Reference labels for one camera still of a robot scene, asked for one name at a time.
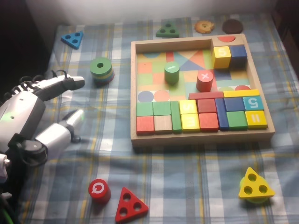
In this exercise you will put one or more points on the blue plaid table cloth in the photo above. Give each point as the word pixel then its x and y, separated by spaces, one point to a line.
pixel 163 177

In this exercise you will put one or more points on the dark red wooden bar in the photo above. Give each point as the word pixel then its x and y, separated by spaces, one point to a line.
pixel 206 95

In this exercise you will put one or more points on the dark red wooden cube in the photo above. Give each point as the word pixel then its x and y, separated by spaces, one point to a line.
pixel 206 106

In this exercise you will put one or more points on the yellow wooden bar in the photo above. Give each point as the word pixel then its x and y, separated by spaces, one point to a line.
pixel 241 93

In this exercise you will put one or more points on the yellow cube with letter S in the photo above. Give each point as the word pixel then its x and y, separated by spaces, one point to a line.
pixel 221 57
pixel 188 107

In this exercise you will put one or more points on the red cylinder with cross sign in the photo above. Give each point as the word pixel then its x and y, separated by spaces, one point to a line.
pixel 204 81

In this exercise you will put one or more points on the tan flower-shaped cookie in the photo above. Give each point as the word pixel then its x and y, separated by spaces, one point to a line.
pixel 204 26

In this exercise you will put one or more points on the green triangle block with holes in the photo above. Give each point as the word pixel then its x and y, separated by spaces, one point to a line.
pixel 167 32

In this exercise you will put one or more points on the red triangle block with holes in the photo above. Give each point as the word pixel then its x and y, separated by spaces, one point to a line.
pixel 130 210

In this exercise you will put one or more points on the red cylinder with letter Q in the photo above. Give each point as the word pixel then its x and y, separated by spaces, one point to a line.
pixel 99 191

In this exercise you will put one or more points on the yellow cube with letter E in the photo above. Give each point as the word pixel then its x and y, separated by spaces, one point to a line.
pixel 190 122

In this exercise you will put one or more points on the green wooden bar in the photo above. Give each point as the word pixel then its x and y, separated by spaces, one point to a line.
pixel 176 116

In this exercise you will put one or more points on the yellow triangle with holes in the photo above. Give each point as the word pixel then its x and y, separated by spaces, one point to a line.
pixel 255 186

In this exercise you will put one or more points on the green peg knob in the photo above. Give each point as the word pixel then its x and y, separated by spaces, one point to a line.
pixel 171 74

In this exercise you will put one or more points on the blue wooden cube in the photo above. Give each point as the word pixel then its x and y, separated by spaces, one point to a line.
pixel 234 104
pixel 238 56

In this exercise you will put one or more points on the dark brown round cookie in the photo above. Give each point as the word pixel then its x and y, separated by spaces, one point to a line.
pixel 232 26

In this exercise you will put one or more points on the green wooden cube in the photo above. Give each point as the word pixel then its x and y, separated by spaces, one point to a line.
pixel 161 108
pixel 144 109
pixel 237 120

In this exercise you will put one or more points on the wooden puzzle tray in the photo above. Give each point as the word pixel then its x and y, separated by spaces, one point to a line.
pixel 201 140

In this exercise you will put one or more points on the natural wood cube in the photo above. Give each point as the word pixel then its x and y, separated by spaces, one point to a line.
pixel 163 123

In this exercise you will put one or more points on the teal cube with number five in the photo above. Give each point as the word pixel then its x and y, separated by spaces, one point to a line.
pixel 253 103

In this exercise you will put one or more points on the blue triangle block with holes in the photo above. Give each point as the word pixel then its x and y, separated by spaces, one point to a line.
pixel 73 39

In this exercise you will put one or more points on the blue wooden bar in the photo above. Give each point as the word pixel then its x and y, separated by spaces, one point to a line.
pixel 222 114

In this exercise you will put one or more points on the yellow cube with equals sign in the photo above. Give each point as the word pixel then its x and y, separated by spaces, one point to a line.
pixel 256 119

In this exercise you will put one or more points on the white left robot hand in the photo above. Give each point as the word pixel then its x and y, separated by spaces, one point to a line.
pixel 21 109

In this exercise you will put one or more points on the white backdrop board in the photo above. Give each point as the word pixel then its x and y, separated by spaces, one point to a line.
pixel 140 9

